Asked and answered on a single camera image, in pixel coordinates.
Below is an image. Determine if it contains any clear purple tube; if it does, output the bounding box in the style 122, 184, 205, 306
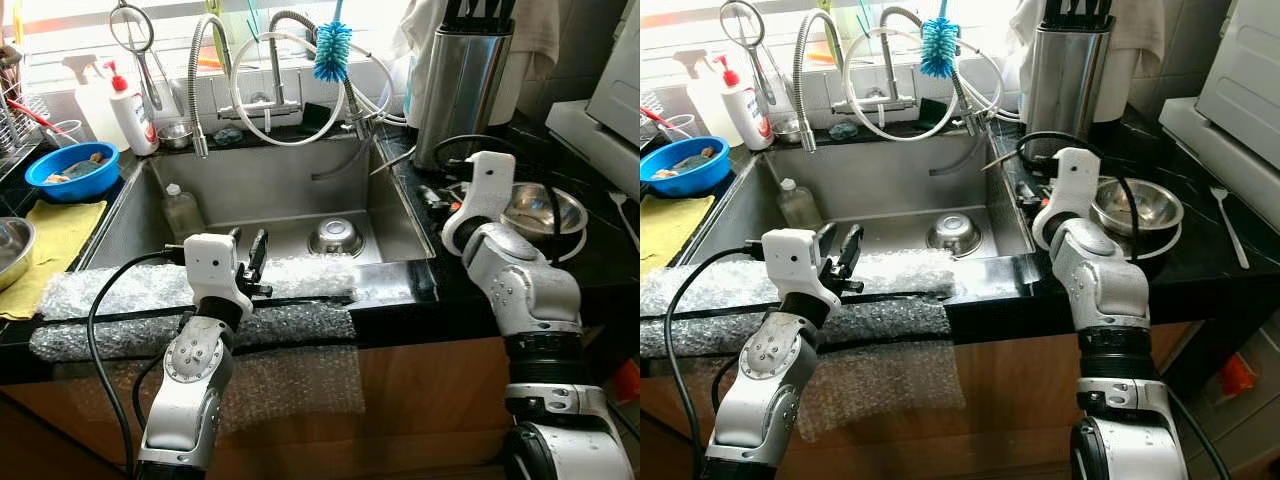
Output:
310, 135, 373, 183
930, 133, 986, 178

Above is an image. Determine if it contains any white ribbed appliance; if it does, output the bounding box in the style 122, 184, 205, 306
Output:
545, 0, 641, 201
1160, 0, 1280, 206

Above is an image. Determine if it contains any white washing machine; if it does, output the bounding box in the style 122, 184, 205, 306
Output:
1175, 310, 1280, 480

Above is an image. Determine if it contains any blue bottle brush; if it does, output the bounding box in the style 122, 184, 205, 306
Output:
918, 0, 961, 79
312, 0, 354, 84

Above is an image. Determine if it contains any steel ring strainer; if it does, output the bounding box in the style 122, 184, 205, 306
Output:
108, 0, 166, 113
718, 0, 776, 109

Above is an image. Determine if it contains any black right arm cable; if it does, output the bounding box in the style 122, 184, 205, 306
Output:
430, 133, 561, 266
1015, 130, 1143, 263

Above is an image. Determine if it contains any white spray bottle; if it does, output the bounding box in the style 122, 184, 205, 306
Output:
672, 50, 739, 148
62, 55, 129, 153

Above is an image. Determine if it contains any steel knife block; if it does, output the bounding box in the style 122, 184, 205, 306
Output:
413, 18, 514, 171
1022, 15, 1116, 141

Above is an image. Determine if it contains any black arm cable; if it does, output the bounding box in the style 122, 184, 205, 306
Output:
663, 243, 771, 471
430, 133, 561, 266
87, 245, 191, 471
1015, 130, 1143, 263

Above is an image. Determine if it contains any wooden cabinet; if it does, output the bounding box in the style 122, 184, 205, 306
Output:
640, 320, 1201, 480
0, 335, 641, 480

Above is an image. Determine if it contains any red utensil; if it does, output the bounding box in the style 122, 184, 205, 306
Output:
8, 98, 73, 136
640, 103, 686, 133

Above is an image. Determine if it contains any yellow cloth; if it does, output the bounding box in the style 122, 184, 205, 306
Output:
0, 198, 109, 323
640, 193, 708, 279

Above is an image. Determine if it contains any steel faucet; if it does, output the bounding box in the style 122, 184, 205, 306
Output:
833, 28, 921, 116
215, 30, 306, 121

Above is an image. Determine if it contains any steel mixing bowl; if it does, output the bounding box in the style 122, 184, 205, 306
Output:
500, 182, 591, 244
1090, 177, 1186, 236

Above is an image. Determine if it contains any large steel bowl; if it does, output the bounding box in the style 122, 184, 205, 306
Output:
0, 217, 37, 293

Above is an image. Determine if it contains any thin metal utensil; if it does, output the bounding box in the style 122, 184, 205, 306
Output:
980, 140, 1026, 173
368, 147, 418, 178

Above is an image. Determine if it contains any clear plastic bottle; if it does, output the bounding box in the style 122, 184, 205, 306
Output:
778, 178, 823, 233
163, 183, 206, 244

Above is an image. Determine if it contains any braided steel hose with valve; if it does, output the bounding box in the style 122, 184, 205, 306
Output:
880, 5, 986, 136
268, 8, 373, 141

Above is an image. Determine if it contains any steel gooseneck spray hose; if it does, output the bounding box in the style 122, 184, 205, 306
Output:
793, 10, 846, 154
187, 13, 236, 159

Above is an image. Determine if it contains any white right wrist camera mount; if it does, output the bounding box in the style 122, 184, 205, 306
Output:
1035, 147, 1101, 251
443, 152, 518, 256

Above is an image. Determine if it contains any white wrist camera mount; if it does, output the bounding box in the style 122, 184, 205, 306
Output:
183, 232, 256, 311
760, 228, 843, 313
443, 152, 518, 256
1035, 147, 1101, 251

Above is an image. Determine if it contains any green peeler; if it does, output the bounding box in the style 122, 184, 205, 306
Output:
820, 0, 844, 66
203, 0, 233, 73

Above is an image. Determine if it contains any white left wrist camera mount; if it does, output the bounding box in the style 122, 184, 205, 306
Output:
183, 232, 256, 311
760, 228, 843, 313

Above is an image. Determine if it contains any steel dish rack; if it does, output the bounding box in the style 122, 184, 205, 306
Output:
0, 80, 49, 171
640, 92, 669, 136

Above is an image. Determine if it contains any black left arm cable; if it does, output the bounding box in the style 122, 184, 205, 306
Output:
87, 245, 191, 471
663, 243, 771, 471

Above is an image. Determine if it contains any clear glass cup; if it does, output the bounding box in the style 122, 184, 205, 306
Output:
42, 118, 89, 151
655, 113, 699, 143

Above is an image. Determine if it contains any white coiled hose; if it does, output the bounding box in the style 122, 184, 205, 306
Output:
228, 30, 406, 149
843, 27, 1021, 143

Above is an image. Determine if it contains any white towel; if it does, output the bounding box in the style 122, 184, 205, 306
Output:
393, 0, 561, 81
1008, 0, 1166, 76

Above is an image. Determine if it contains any orange plastic item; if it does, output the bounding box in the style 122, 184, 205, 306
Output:
198, 45, 251, 73
802, 40, 853, 66

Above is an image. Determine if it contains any orange plastic object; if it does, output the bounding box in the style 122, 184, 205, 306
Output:
612, 358, 641, 403
1218, 353, 1258, 398

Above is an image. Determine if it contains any clear bubble wrap sheet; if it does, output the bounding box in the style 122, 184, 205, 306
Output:
28, 258, 366, 436
640, 248, 966, 441

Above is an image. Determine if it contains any steel sink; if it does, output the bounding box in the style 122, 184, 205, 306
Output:
75, 140, 438, 271
683, 135, 1036, 266

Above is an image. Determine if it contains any small upturned steel bowl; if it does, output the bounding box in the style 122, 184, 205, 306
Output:
926, 213, 984, 256
307, 217, 366, 258

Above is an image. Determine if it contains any blue plastic bowl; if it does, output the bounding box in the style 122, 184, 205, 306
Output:
640, 136, 732, 199
24, 141, 122, 204

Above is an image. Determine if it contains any white soap bottle red cap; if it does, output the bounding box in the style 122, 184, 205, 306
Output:
715, 55, 771, 151
105, 60, 161, 157

